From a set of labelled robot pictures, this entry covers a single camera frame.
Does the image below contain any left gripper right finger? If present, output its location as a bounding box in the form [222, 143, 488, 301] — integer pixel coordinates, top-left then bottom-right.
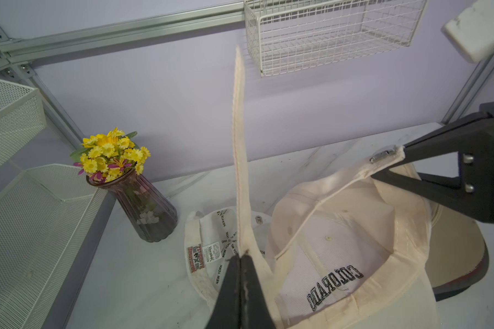
[240, 254, 275, 329]

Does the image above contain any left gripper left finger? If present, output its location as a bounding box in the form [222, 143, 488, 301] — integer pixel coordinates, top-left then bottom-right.
[206, 256, 241, 329]

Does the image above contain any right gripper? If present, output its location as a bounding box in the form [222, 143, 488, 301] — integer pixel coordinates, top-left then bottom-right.
[372, 102, 494, 223]

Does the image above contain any white baseball cap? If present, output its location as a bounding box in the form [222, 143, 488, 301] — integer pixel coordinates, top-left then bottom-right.
[184, 206, 273, 309]

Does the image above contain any cream Colorado baseball cap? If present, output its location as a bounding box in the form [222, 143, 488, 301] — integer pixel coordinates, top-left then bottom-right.
[232, 52, 440, 328]

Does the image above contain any tan dark-brim baseball cap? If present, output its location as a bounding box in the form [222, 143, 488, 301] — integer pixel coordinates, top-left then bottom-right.
[425, 202, 489, 302]

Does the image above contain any purple glass vase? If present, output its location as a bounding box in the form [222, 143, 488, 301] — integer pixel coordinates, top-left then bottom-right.
[86, 169, 178, 243]

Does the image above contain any yellow flower bouquet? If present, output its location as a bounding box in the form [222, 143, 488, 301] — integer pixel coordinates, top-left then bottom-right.
[70, 128, 151, 185]

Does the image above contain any white two-tier mesh shelf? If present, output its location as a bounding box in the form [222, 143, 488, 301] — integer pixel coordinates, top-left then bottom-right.
[0, 80, 115, 328]

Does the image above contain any white wire wall basket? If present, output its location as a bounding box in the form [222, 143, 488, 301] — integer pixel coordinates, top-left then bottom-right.
[243, 0, 428, 77]

